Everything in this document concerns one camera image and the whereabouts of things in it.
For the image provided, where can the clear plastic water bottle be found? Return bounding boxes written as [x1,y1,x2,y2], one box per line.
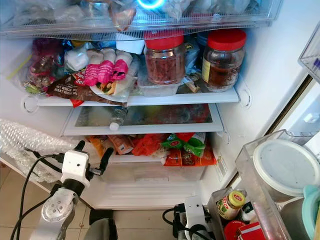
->
[109,106,129,132]

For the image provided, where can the black fridge foot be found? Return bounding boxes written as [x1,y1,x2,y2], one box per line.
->
[89,209,113,226]

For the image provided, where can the white fridge shelf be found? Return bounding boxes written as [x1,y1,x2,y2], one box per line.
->
[36,87,240,107]

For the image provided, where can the clear fridge drawer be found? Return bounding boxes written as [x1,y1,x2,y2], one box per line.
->
[0,0,283,40]

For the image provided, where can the black fridge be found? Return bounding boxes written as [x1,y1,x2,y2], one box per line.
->
[0,0,311,211]

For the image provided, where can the black fridge door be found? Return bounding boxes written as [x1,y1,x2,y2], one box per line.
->
[227,20,320,240]

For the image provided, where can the orange food pack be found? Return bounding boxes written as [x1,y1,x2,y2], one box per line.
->
[107,135,138,155]

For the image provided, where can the red plastic bag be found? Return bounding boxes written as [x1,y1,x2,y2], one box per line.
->
[132,133,168,156]

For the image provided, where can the clear crisper drawer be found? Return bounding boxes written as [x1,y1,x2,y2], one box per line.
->
[80,132,223,208]

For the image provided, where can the clear bubble wrap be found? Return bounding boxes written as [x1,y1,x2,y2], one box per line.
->
[0,119,76,183]

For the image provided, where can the brown food packet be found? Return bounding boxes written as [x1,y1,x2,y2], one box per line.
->
[46,74,106,107]

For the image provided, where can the wrapped plate of food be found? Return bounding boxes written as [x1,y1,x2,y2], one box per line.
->
[90,77,135,102]

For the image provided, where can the glass crisper cover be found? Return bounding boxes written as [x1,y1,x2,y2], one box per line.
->
[62,103,225,136]

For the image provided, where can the green food bag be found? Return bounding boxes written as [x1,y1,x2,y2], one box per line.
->
[161,132,207,157]

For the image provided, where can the orange red flat pack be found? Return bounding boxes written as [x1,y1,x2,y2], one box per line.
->
[162,147,217,167]

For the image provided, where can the clear plastic food container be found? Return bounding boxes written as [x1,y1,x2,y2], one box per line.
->
[136,75,181,97]

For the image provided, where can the white plastic bag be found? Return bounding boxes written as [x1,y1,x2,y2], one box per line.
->
[64,45,88,72]

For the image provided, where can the white box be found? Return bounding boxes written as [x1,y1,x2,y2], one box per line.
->
[115,34,146,55]

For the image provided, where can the full red lid glass jar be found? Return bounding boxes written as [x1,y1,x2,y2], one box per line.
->
[143,29,186,86]

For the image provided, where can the clear long door bin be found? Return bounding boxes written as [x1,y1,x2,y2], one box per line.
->
[207,187,281,240]

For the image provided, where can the yellow lid spread jar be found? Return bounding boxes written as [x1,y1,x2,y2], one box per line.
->
[216,190,247,221]

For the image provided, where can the clear tall door bin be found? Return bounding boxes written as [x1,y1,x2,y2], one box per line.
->
[236,129,320,240]

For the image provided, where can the round red tin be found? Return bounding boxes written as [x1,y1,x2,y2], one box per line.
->
[223,221,246,240]

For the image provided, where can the small white bottle black cap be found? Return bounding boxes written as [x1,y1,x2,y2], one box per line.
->
[240,202,256,223]

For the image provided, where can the half full red lid jar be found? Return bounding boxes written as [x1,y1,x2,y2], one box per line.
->
[201,28,247,93]

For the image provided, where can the red flour box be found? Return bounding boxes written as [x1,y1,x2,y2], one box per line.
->
[237,222,268,240]

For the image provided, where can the teal plastic cup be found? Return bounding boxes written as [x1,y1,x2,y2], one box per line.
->
[302,184,320,240]

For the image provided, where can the clear small door bin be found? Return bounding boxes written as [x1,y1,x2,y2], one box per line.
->
[299,22,320,83]

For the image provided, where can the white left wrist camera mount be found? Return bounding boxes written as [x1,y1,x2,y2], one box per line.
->
[61,150,91,183]

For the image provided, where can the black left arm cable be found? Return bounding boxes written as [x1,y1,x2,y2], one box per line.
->
[18,153,66,240]

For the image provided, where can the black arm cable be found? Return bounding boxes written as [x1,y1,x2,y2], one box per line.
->
[18,153,66,240]
[162,202,187,240]

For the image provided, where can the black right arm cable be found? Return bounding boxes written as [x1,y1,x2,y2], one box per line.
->
[162,202,187,240]

